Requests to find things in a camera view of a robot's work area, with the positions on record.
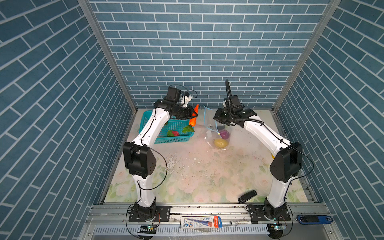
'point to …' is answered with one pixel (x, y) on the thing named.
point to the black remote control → (247, 196)
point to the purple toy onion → (224, 134)
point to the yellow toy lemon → (220, 143)
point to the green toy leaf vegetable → (188, 129)
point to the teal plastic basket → (172, 132)
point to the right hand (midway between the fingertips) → (211, 114)
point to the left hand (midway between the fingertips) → (196, 114)
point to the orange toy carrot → (192, 121)
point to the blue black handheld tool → (314, 219)
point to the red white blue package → (198, 222)
